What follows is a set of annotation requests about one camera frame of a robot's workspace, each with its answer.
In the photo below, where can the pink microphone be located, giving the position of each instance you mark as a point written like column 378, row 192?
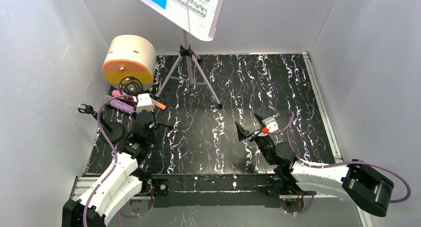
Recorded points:
column 130, row 98

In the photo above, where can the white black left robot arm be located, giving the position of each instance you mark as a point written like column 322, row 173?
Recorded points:
column 122, row 180

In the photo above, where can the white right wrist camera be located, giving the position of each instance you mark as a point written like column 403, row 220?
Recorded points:
column 270, row 125

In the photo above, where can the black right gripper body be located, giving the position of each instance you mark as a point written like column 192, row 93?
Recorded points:
column 255, row 133

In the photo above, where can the white sheet music book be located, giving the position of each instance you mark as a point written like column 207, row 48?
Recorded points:
column 197, row 17

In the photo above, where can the beige orange drawer cabinet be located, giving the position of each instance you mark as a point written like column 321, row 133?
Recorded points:
column 130, row 55

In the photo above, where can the black tripod microphone stand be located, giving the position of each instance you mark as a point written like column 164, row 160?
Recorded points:
column 161, row 124

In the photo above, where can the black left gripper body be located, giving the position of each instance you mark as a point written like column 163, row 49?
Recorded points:
column 144, row 113

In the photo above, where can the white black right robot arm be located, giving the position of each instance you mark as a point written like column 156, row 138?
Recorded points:
column 366, row 187

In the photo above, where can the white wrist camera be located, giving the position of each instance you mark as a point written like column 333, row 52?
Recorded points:
column 270, row 125
column 144, row 103

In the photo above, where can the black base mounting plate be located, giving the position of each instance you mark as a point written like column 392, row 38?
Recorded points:
column 268, row 190

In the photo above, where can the aluminium frame rail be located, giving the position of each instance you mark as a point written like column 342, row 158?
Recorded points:
column 204, row 140

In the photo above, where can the black round-base desktop mic stand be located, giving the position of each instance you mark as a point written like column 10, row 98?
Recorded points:
column 113, row 130

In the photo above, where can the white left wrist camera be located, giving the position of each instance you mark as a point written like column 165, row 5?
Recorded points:
column 144, row 103

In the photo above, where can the purple tripod music stand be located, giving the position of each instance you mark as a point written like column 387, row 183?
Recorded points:
column 193, row 65

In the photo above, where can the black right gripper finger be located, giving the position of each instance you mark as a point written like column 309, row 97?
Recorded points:
column 243, row 134
column 261, row 120

